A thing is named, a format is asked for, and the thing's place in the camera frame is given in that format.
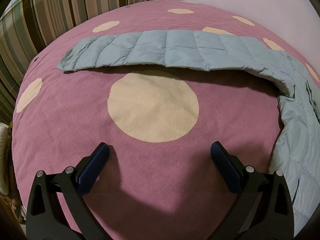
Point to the pink polka dot bedspread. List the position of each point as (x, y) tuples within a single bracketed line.
[(160, 122)]

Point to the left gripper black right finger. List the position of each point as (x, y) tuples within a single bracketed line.
[(263, 207)]

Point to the light teal quilted down jacket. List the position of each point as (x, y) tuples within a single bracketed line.
[(296, 152)]

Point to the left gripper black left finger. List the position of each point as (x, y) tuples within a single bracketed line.
[(56, 207)]

